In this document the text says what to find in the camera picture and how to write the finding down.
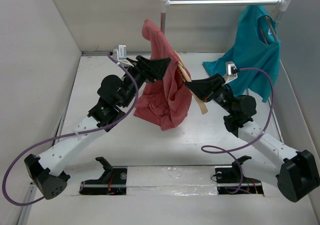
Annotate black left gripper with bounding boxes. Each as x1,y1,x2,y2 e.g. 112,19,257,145
120,56,170,108

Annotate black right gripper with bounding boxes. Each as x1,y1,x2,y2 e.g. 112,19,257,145
185,72,235,115

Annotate light wooden hanger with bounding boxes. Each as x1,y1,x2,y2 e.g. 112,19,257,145
173,50,209,116

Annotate red t shirt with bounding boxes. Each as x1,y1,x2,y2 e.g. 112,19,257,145
133,19,192,131

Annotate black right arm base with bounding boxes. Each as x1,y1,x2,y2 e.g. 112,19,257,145
211,161,264,195

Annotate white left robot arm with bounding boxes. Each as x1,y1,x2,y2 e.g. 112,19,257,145
24,55,171,200

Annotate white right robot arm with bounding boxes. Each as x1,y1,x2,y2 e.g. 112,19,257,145
185,74,320,203

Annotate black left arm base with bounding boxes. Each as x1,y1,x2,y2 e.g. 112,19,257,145
79,157,128,196

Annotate teal t shirt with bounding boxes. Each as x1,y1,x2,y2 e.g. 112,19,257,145
202,5,281,103

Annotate wooden hanger under teal shirt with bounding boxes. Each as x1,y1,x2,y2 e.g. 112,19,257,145
257,15,279,45

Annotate white metal clothes rack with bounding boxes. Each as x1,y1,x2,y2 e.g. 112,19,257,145
153,0,294,96

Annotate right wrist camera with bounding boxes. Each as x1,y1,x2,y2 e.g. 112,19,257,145
223,61,238,85

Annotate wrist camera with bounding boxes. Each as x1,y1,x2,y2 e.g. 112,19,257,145
111,44,132,66
223,61,238,85

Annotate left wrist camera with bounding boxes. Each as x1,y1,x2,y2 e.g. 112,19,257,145
111,44,132,66

